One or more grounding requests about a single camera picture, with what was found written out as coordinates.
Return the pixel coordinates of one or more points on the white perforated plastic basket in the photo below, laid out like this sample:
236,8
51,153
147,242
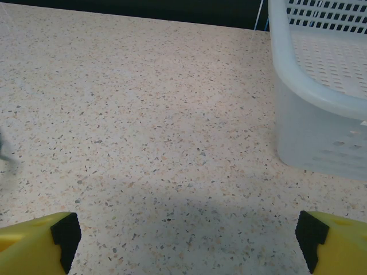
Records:
301,129

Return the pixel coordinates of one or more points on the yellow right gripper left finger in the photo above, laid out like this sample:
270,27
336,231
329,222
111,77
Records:
28,246

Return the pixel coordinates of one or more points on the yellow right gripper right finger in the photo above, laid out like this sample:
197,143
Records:
338,246

